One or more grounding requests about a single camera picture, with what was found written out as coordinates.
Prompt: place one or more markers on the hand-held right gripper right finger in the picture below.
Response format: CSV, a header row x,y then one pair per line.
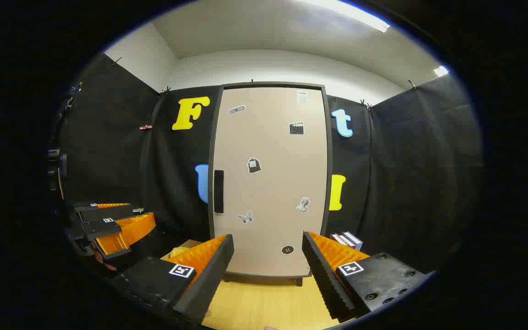
x,y
321,275

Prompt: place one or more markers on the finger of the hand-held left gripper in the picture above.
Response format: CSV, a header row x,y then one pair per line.
x,y
108,213
126,231

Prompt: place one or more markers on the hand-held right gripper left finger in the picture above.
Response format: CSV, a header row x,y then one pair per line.
x,y
216,275

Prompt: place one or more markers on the dark grey cabinet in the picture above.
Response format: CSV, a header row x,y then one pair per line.
x,y
329,183

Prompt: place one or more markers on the yellow toy fruit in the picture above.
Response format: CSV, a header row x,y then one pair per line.
x,y
178,252

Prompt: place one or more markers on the black backdrop cloth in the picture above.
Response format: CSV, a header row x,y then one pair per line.
x,y
108,151

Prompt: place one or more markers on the red clip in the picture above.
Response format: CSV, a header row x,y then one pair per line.
x,y
145,127

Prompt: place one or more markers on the small ceiling light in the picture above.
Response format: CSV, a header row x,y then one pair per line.
x,y
441,71

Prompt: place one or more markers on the long ceiling light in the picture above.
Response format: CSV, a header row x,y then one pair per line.
x,y
351,13

